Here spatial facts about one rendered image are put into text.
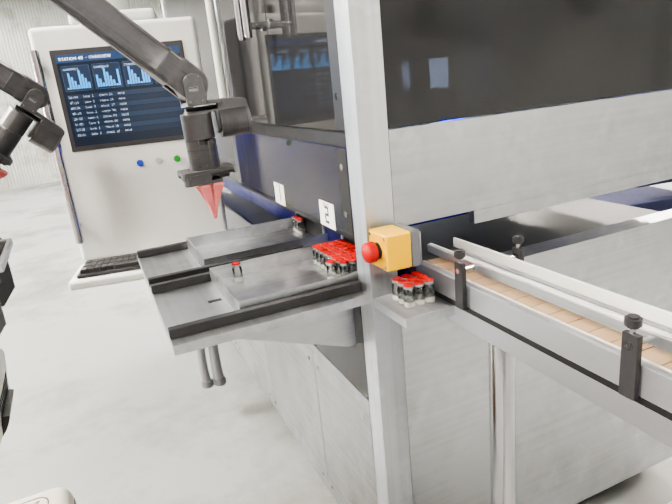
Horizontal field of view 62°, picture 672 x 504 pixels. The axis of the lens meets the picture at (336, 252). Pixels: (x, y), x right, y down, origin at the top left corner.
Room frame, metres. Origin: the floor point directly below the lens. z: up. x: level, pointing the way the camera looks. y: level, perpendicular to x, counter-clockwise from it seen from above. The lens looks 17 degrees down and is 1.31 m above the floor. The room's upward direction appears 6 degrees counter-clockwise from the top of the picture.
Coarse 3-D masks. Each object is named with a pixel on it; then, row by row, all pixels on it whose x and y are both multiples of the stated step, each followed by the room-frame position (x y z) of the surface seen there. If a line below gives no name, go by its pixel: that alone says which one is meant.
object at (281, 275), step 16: (336, 240) 1.39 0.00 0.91; (272, 256) 1.32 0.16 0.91; (288, 256) 1.34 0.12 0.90; (304, 256) 1.35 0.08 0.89; (224, 272) 1.27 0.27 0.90; (256, 272) 1.29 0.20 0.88; (272, 272) 1.28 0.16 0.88; (288, 272) 1.27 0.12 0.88; (304, 272) 1.26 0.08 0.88; (320, 272) 1.24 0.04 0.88; (224, 288) 1.13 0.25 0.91; (240, 288) 1.19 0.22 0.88; (256, 288) 1.18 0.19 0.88; (272, 288) 1.17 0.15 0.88; (288, 288) 1.16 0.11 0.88; (304, 288) 1.08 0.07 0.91; (320, 288) 1.09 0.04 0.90; (240, 304) 1.02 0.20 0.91; (256, 304) 1.04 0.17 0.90
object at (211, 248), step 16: (256, 224) 1.66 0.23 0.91; (272, 224) 1.68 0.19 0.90; (288, 224) 1.69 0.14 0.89; (192, 240) 1.58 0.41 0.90; (208, 240) 1.60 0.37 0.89; (224, 240) 1.62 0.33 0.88; (240, 240) 1.61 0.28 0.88; (256, 240) 1.59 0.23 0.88; (272, 240) 1.57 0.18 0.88; (288, 240) 1.55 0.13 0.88; (304, 240) 1.44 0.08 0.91; (320, 240) 1.46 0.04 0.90; (208, 256) 1.47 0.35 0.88; (224, 256) 1.36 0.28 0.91; (240, 256) 1.37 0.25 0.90
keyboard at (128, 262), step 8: (120, 256) 1.75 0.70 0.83; (128, 256) 1.75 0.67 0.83; (136, 256) 1.74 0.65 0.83; (88, 264) 1.70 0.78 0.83; (96, 264) 1.69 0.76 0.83; (104, 264) 1.68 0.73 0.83; (112, 264) 1.67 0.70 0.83; (120, 264) 1.67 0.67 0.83; (128, 264) 1.67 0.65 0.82; (136, 264) 1.68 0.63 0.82; (80, 272) 1.64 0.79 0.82; (88, 272) 1.65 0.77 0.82; (96, 272) 1.64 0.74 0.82; (104, 272) 1.65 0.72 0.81; (112, 272) 1.65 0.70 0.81
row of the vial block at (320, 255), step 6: (312, 246) 1.31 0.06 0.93; (318, 246) 1.31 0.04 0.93; (318, 252) 1.29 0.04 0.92; (324, 252) 1.25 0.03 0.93; (330, 252) 1.25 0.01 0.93; (318, 258) 1.29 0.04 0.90; (324, 258) 1.25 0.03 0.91; (330, 258) 1.22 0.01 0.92; (336, 258) 1.20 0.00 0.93; (342, 258) 1.19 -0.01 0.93; (318, 264) 1.29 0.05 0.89; (324, 264) 1.25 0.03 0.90; (336, 264) 1.19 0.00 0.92; (342, 264) 1.16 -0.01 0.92; (348, 264) 1.17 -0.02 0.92; (336, 270) 1.19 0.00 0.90; (342, 270) 1.16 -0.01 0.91; (348, 270) 1.16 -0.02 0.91
